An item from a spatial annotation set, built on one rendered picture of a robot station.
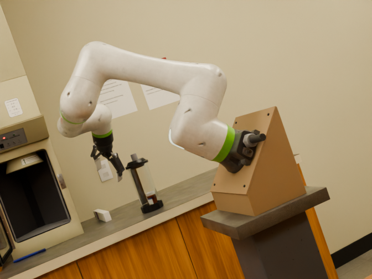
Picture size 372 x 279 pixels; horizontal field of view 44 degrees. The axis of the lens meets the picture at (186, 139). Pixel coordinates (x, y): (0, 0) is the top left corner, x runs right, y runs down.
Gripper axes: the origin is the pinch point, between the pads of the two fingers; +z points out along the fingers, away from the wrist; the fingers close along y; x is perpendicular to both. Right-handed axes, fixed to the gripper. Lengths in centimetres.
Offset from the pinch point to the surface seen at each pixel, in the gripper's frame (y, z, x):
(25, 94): 35, -39, 10
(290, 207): -97, -52, 17
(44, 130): 19.7, -28.2, 16.0
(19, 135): 24.0, -29.8, 25.5
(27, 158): 24.6, -16.0, 24.9
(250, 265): -90, -29, 26
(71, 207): 1.2, 3.2, 24.5
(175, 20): 35, -29, -103
